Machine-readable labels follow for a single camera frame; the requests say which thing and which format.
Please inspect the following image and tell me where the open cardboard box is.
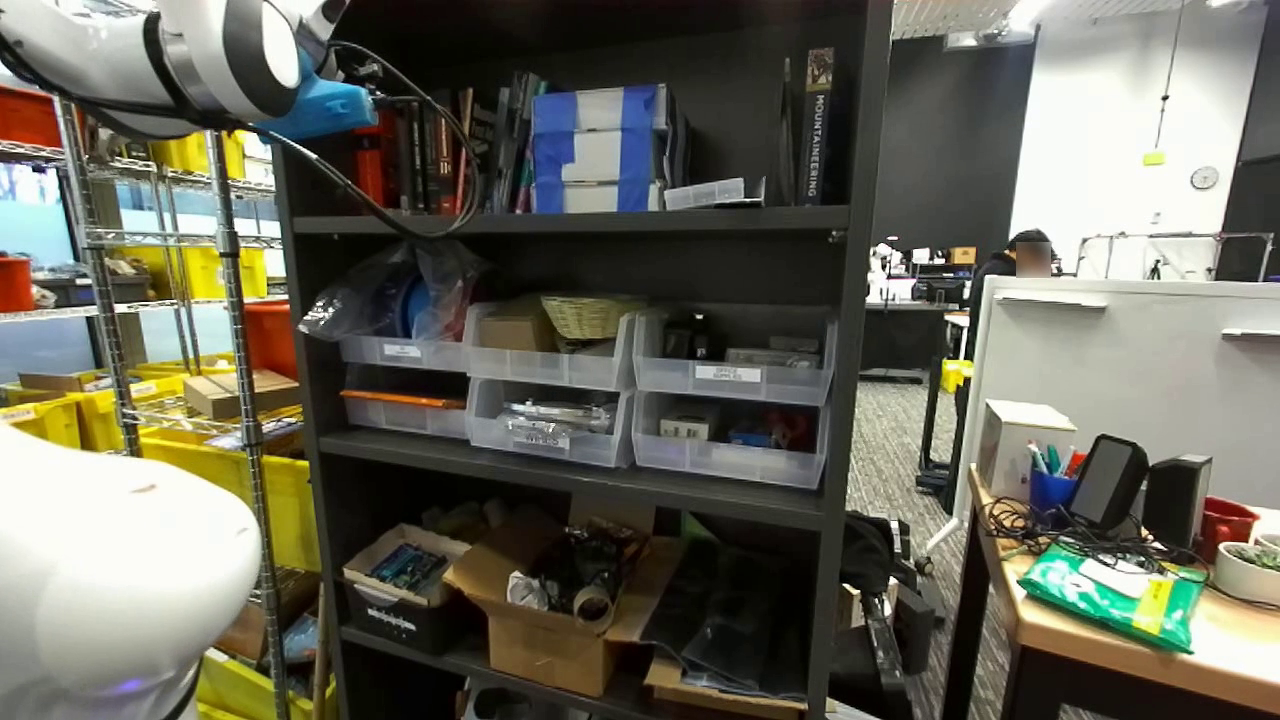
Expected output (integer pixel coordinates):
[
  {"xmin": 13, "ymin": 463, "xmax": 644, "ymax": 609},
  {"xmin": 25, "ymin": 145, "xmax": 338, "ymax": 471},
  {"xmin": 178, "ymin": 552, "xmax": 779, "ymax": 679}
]
[{"xmin": 444, "ymin": 508, "xmax": 682, "ymax": 697}]

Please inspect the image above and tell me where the black tablet stand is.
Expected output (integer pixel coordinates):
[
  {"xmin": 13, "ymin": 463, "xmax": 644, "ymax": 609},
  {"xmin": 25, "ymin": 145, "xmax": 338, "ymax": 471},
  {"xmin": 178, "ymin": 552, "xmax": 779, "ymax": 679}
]
[{"xmin": 1071, "ymin": 435, "xmax": 1147, "ymax": 529}]

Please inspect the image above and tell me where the blue robot wrist glove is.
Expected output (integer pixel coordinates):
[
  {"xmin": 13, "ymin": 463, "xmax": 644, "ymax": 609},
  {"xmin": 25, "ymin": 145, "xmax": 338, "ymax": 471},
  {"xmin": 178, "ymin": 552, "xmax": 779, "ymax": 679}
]
[{"xmin": 264, "ymin": 77, "xmax": 375, "ymax": 142}]

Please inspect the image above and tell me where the red bowl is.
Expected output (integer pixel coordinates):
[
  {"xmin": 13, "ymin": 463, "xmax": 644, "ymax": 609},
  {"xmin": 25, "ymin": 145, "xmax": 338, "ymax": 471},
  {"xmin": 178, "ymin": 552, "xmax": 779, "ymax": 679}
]
[{"xmin": 1201, "ymin": 498, "xmax": 1254, "ymax": 552}]

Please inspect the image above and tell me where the stacked white boxes blue tape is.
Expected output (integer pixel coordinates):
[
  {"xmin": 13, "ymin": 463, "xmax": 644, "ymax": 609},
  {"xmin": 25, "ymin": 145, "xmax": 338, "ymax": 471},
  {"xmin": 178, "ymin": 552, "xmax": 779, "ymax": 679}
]
[{"xmin": 532, "ymin": 83, "xmax": 673, "ymax": 216}]

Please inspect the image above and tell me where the clear plastic bag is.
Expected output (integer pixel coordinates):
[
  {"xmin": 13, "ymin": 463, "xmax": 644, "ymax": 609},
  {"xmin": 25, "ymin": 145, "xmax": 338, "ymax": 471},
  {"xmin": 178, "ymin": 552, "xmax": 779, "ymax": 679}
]
[{"xmin": 301, "ymin": 241, "xmax": 478, "ymax": 339}]

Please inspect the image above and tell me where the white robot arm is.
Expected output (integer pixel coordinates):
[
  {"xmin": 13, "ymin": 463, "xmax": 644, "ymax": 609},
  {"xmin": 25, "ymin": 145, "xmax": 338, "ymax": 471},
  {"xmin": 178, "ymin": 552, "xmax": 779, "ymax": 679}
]
[{"xmin": 0, "ymin": 0, "xmax": 353, "ymax": 142}]

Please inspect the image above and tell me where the black tall book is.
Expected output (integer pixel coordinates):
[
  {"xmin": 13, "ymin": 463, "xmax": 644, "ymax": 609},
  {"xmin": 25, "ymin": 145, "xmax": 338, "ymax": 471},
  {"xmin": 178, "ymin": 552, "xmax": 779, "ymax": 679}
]
[{"xmin": 801, "ymin": 44, "xmax": 836, "ymax": 204}]

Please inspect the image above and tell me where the black box with items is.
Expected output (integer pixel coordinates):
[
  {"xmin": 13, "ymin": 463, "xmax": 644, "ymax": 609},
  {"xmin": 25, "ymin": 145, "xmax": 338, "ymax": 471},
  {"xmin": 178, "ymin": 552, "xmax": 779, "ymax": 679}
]
[{"xmin": 338, "ymin": 524, "xmax": 468, "ymax": 654}]

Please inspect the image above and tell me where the yellow storage bin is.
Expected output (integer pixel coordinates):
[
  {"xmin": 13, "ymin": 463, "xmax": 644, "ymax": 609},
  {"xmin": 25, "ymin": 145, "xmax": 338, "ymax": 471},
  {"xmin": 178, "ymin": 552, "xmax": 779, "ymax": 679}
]
[{"xmin": 138, "ymin": 428, "xmax": 323, "ymax": 576}]

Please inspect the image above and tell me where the white cardboard box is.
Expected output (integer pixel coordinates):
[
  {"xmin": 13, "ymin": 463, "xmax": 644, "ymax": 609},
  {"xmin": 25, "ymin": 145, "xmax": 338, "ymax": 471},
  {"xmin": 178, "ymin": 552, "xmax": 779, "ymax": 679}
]
[{"xmin": 977, "ymin": 402, "xmax": 1077, "ymax": 499}]

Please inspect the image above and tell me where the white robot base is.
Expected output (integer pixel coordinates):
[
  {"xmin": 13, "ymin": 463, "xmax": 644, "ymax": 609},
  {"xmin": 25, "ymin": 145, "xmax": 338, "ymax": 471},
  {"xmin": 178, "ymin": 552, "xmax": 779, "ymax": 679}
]
[{"xmin": 0, "ymin": 428, "xmax": 264, "ymax": 720}]

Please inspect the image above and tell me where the black shelving unit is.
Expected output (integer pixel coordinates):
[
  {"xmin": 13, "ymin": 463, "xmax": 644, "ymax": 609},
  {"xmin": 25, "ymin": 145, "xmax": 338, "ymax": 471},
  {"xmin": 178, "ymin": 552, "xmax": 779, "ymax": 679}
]
[{"xmin": 278, "ymin": 0, "xmax": 892, "ymax": 720}]

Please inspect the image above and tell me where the black speaker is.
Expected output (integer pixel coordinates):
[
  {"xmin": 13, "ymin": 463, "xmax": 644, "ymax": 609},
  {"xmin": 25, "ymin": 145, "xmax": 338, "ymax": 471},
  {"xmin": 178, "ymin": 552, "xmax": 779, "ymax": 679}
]
[{"xmin": 1142, "ymin": 458, "xmax": 1213, "ymax": 552}]

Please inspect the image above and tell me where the seated person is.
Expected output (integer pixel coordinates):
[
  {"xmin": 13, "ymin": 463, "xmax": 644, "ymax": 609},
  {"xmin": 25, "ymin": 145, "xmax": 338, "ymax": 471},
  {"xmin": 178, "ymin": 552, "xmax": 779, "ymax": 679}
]
[{"xmin": 972, "ymin": 228, "xmax": 1055, "ymax": 299}]

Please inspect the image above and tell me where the metal wire rack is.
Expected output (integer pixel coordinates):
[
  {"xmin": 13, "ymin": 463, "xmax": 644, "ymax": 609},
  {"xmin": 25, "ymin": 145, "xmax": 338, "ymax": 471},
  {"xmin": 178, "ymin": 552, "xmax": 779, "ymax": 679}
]
[{"xmin": 0, "ymin": 77, "xmax": 323, "ymax": 720}]

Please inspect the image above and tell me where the wooden desk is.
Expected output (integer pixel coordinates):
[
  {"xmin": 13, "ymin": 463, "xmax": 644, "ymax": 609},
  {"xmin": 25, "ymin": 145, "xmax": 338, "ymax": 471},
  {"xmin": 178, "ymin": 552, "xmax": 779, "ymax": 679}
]
[{"xmin": 941, "ymin": 471, "xmax": 1280, "ymax": 720}]

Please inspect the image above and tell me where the clear plastic drawer bin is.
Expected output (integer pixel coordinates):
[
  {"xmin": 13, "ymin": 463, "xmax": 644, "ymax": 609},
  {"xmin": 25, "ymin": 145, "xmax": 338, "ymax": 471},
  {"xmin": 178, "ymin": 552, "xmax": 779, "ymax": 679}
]
[
  {"xmin": 338, "ymin": 390, "xmax": 468, "ymax": 442},
  {"xmin": 630, "ymin": 305, "xmax": 841, "ymax": 410},
  {"xmin": 468, "ymin": 380, "xmax": 630, "ymax": 468},
  {"xmin": 338, "ymin": 305, "xmax": 468, "ymax": 371},
  {"xmin": 462, "ymin": 305, "xmax": 630, "ymax": 393},
  {"xmin": 630, "ymin": 393, "xmax": 827, "ymax": 492}
]

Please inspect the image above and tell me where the green wipes packet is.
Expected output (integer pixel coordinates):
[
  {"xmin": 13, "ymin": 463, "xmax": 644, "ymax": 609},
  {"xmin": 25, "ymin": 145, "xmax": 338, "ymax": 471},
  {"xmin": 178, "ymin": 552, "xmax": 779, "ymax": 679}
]
[{"xmin": 1018, "ymin": 545, "xmax": 1202, "ymax": 654}]

